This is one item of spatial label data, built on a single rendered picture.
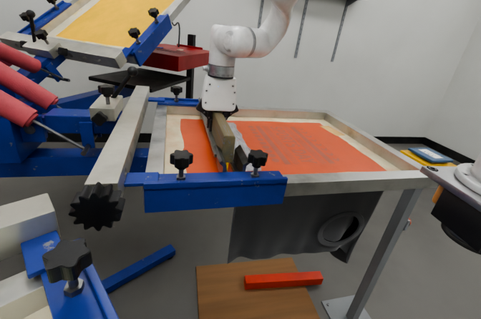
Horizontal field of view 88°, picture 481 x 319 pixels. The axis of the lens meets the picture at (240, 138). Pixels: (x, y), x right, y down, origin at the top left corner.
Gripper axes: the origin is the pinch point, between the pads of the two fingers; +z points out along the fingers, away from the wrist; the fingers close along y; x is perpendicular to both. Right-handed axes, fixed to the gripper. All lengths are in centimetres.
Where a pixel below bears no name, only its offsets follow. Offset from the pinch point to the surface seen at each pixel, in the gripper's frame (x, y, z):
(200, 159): -12.0, -5.9, 6.0
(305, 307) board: -4, 55, 99
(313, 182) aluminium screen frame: -29.5, 18.9, 2.4
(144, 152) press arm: -0.8, -21.4, 9.7
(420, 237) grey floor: 30, 173, 101
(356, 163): -15.6, 43.0, 5.8
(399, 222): -14, 75, 34
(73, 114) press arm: -1.8, -38.5, -2.4
